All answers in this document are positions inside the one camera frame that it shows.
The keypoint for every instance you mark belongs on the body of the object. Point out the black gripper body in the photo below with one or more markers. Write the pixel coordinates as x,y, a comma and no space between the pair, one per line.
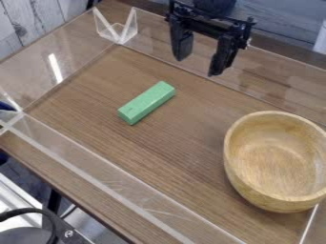
210,17

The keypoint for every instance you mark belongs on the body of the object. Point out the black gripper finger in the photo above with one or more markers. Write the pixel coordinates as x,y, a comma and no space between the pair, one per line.
224,56
182,39

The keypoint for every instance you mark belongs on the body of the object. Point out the green rectangular block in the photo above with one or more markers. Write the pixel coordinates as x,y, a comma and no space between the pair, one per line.
146,102

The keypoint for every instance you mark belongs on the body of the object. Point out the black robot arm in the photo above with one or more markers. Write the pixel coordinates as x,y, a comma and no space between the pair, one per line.
208,18

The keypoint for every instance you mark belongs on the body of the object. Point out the light wooden bowl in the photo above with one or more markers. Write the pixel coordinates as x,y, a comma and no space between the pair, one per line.
274,155

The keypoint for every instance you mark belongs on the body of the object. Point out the clear acrylic corner bracket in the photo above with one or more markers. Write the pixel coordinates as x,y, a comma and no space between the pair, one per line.
118,33

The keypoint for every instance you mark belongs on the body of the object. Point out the clear acrylic tray wall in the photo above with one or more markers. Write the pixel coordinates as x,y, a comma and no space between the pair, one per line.
145,215

